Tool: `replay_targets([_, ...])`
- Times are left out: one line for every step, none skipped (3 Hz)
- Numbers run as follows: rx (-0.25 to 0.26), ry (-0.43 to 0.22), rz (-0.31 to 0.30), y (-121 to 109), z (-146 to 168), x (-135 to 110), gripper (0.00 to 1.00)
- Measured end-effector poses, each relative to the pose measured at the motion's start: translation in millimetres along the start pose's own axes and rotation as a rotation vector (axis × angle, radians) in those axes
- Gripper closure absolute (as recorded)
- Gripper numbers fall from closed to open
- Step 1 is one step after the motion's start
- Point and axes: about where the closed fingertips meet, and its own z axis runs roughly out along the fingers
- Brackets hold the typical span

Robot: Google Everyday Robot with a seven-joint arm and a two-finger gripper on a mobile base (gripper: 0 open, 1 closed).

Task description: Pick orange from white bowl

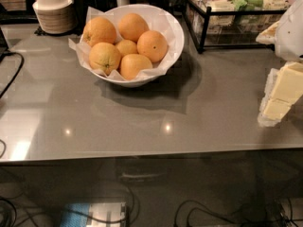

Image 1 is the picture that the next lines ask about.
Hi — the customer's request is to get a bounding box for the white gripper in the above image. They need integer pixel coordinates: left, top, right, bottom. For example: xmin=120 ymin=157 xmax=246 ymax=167
xmin=258 ymin=0 xmax=303 ymax=127

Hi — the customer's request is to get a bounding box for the white paper bowl liner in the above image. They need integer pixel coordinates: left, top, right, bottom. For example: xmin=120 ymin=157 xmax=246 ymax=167
xmin=68 ymin=5 xmax=180 ymax=82

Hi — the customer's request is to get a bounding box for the white ceramic bowl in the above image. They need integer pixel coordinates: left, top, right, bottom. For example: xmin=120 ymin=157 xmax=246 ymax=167
xmin=79 ymin=4 xmax=186 ymax=89

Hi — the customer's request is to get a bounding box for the green packet in rack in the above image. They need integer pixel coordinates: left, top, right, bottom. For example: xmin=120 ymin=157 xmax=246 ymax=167
xmin=232 ymin=0 xmax=263 ymax=11

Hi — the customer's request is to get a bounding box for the small orange centre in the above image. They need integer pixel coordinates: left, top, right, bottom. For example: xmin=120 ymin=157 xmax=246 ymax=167
xmin=116 ymin=40 xmax=137 ymax=57

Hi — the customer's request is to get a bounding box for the black cup holder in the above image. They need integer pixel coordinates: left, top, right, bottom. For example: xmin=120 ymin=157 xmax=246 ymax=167
xmin=66 ymin=0 xmax=98 ymax=30

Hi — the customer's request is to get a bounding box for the blue white box below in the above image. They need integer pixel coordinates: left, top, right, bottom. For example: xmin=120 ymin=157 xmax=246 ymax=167
xmin=60 ymin=202 xmax=128 ymax=227

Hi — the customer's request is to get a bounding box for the stack of paper bowls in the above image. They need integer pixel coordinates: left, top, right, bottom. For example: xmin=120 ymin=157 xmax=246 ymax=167
xmin=32 ymin=0 xmax=77 ymax=34

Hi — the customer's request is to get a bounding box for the black wire rack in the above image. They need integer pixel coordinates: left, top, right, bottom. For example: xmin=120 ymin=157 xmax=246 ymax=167
xmin=184 ymin=0 xmax=294 ymax=53

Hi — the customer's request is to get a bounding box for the black cable on left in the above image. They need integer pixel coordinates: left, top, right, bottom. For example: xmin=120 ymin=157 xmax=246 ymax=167
xmin=0 ymin=50 xmax=26 ymax=99

